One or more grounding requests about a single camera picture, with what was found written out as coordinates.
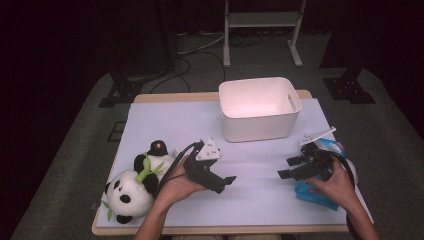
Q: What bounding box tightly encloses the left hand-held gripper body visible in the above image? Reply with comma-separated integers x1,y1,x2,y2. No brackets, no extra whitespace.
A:
182,137,223,185

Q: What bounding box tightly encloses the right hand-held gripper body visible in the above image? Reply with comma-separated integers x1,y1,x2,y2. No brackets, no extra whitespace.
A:
297,126,338,182

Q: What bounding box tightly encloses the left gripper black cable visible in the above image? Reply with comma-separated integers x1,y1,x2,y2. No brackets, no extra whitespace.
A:
158,141,205,193

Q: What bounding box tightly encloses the black floor cable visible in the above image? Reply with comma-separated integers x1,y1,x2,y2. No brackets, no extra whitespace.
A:
149,49,228,94

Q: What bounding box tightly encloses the grey floor cable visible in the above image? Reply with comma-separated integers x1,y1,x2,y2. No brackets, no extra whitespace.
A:
176,31,226,56

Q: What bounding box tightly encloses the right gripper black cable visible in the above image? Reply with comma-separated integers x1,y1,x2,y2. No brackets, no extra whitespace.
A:
309,148,359,240

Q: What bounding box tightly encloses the blue wet wipes pack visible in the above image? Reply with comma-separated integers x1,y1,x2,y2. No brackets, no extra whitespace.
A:
294,137,359,212

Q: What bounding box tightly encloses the person's right hand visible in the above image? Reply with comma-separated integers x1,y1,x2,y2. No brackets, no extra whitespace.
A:
304,159,361,213

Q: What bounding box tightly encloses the pale blue table mat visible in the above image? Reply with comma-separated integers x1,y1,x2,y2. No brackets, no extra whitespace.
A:
95,98,374,229

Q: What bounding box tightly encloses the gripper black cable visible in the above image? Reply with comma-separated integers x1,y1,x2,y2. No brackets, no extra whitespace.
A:
309,148,359,240
158,141,205,193

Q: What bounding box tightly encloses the black stand base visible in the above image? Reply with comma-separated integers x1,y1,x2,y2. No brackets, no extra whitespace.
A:
322,68,376,105
98,71,144,109

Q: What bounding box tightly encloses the white metal stand frame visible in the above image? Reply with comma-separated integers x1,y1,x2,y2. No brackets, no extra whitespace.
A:
222,0,308,69

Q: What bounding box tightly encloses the white plastic storage box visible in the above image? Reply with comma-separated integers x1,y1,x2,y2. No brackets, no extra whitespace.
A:
218,76,303,144

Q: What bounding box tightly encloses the person's left hand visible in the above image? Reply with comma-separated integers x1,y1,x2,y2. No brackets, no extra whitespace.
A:
155,164,209,210

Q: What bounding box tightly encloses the dark square floor plate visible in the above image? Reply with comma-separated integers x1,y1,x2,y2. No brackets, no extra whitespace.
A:
107,121,127,143

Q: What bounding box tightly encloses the panda plush toy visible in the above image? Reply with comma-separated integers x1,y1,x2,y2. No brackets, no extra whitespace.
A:
101,139,181,225

